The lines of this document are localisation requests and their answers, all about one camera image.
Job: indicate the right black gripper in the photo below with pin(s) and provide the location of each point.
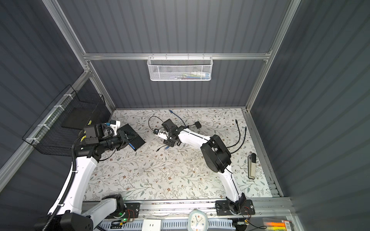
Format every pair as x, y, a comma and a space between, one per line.
166, 142

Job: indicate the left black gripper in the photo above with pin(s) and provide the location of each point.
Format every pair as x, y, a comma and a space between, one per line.
124, 139

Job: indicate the large black power adapter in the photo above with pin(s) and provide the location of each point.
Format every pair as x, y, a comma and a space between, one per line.
197, 125

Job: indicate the white network switch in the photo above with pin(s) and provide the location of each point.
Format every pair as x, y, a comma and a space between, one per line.
251, 169

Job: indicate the small black power adapter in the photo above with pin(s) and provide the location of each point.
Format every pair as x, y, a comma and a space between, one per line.
253, 158

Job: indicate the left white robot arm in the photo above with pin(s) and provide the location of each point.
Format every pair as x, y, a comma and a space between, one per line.
66, 213

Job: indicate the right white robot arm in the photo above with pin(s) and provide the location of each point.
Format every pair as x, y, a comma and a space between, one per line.
215, 153

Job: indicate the black box in basket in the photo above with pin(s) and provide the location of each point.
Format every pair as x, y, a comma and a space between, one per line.
77, 119

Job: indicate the white power socket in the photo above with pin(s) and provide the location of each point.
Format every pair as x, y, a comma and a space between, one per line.
151, 225

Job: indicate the white desk clock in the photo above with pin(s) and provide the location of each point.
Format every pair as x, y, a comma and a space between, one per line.
197, 221

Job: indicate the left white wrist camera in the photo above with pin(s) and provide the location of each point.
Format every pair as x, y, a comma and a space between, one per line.
115, 125

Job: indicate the white wire mesh basket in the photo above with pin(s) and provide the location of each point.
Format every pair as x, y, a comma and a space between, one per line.
180, 69

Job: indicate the black wire basket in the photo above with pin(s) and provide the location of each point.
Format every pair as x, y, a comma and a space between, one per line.
54, 132

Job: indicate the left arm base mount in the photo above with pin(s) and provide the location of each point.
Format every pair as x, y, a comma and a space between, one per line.
131, 212

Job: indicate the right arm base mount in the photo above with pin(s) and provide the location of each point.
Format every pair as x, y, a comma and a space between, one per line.
226, 208

